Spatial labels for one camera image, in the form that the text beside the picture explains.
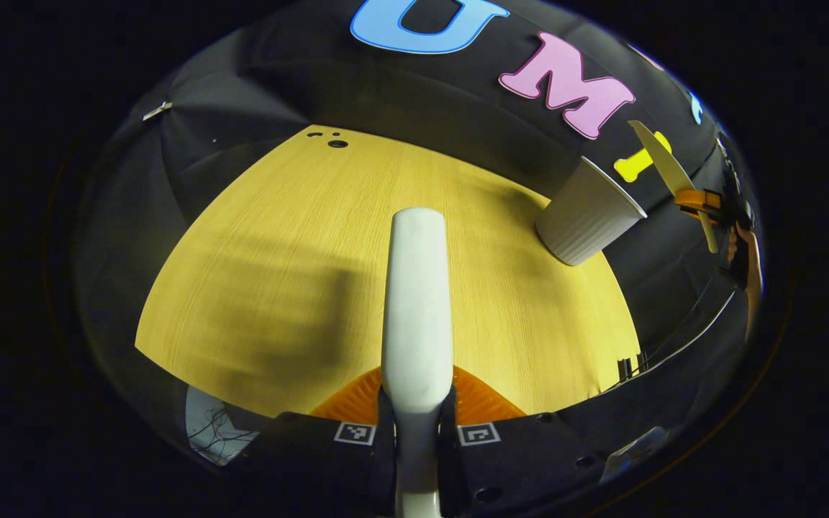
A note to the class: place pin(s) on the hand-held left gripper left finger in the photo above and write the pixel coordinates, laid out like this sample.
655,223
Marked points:
314,460

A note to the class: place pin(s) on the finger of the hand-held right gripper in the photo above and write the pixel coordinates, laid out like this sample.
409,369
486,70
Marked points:
701,205

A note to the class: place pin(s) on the white ribbed garbage bin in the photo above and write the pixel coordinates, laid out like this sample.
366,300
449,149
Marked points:
587,216

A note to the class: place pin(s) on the silver binder clip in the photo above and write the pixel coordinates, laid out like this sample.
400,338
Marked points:
157,110

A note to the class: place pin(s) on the black bracket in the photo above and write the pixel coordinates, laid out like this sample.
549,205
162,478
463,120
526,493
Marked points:
624,368
641,361

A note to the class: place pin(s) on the black backdrop cloth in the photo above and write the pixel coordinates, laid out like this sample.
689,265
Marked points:
299,79

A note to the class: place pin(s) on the small white broom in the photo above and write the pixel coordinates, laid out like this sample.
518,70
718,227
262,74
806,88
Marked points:
418,309

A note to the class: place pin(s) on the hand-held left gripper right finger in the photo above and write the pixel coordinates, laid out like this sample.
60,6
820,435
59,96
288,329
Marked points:
522,460

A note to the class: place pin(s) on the grey dustpan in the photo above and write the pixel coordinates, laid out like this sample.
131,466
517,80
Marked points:
663,162

